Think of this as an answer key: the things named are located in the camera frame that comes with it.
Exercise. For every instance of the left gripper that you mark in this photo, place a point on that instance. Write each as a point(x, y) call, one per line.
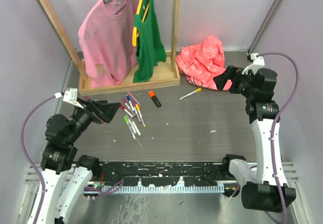
point(107, 110)

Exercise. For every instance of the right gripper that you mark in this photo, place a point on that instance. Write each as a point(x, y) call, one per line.
point(233, 73)

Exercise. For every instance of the yellow capped white pen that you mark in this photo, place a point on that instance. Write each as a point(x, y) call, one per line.
point(191, 93)

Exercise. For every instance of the black highlighter body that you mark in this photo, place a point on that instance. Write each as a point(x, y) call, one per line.
point(156, 101)

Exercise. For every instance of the orange highlighter cap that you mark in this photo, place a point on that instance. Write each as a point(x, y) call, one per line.
point(151, 94)

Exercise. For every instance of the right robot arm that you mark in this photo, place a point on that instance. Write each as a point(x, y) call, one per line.
point(267, 188)

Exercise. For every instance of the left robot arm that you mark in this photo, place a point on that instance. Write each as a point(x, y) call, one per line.
point(61, 184)

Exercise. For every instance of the pink pen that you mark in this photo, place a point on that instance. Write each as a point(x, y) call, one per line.
point(133, 97)

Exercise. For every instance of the red capped marker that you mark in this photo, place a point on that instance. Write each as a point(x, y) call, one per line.
point(126, 111)

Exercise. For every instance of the green capped marker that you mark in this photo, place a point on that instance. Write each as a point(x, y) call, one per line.
point(130, 128)

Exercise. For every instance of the coral printed cloth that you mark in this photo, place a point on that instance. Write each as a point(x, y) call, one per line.
point(202, 62)

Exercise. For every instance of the yellow capped marker in pile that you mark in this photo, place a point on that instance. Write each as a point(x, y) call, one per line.
point(140, 114)

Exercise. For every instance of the grey capped white marker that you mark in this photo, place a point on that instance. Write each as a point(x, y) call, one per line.
point(133, 126)

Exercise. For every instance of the wooden clothes rack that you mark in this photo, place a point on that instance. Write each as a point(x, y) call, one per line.
point(164, 75)

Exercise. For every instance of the green tank top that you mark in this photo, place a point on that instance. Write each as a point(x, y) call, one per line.
point(150, 49)

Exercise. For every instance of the pink t-shirt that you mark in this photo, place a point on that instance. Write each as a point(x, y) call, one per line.
point(105, 38)

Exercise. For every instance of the yellow hanger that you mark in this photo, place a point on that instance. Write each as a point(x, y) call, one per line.
point(135, 29)

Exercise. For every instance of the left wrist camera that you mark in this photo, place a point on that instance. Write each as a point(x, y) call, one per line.
point(71, 96)

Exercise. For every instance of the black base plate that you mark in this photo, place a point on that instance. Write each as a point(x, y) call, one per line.
point(162, 174)

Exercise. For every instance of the slotted cable duct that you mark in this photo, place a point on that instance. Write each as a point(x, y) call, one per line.
point(152, 189)

